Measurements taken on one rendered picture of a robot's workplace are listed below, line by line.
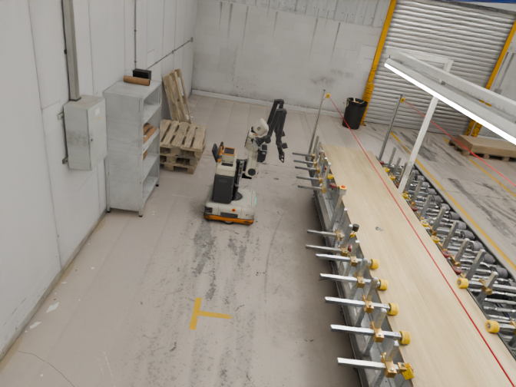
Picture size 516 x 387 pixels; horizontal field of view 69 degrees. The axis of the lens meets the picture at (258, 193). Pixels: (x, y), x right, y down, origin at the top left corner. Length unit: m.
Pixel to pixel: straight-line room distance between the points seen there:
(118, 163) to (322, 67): 7.19
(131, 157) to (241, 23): 6.53
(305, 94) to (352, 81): 1.31
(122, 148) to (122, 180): 0.43
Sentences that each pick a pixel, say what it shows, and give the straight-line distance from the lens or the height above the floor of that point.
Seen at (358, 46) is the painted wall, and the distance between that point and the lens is 10.80.
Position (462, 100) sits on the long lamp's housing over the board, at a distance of 2.72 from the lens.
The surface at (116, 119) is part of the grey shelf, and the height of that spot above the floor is 1.26.
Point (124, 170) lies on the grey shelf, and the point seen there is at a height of 0.63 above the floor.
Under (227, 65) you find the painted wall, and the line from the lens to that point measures 10.61.
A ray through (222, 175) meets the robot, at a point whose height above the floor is 0.69.
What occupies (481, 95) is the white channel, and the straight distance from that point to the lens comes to 2.59.
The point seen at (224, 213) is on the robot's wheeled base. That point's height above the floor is 0.17.
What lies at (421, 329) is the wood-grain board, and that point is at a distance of 2.96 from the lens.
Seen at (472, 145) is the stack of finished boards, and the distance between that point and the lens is 10.62.
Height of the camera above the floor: 2.76
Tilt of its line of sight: 28 degrees down
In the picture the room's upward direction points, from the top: 10 degrees clockwise
